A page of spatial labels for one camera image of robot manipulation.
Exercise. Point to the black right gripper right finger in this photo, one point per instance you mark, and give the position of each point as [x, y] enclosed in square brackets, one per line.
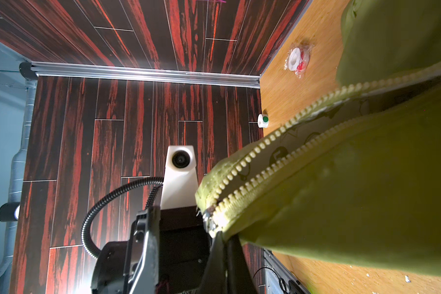
[239, 280]

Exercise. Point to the small white green-dot cap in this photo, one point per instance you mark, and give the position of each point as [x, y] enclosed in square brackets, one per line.
[263, 120]

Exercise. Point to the green Snoopy zip jacket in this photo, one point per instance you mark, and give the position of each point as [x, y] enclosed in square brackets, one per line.
[355, 177]

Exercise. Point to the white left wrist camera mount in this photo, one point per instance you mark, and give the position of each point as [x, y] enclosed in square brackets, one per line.
[180, 178]

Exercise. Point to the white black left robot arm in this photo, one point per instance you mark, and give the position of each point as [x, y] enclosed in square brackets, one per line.
[108, 276]

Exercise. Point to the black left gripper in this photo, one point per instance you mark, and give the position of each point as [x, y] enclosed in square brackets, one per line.
[172, 264]

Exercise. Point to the aluminium front frame rail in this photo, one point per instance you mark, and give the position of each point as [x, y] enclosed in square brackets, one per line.
[277, 279]

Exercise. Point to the white red tape roll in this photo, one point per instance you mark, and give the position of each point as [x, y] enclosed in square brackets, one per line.
[298, 59]

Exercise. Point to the aluminium corner post left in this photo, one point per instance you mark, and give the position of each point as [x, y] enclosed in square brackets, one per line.
[33, 70]

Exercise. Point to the grey duct pipe outside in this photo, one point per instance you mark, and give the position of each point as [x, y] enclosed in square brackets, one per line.
[15, 188]

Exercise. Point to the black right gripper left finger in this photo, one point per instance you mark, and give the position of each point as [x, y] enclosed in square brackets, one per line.
[214, 277]

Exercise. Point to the black ceiling spotlight lower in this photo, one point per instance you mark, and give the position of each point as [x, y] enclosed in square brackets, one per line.
[9, 212]

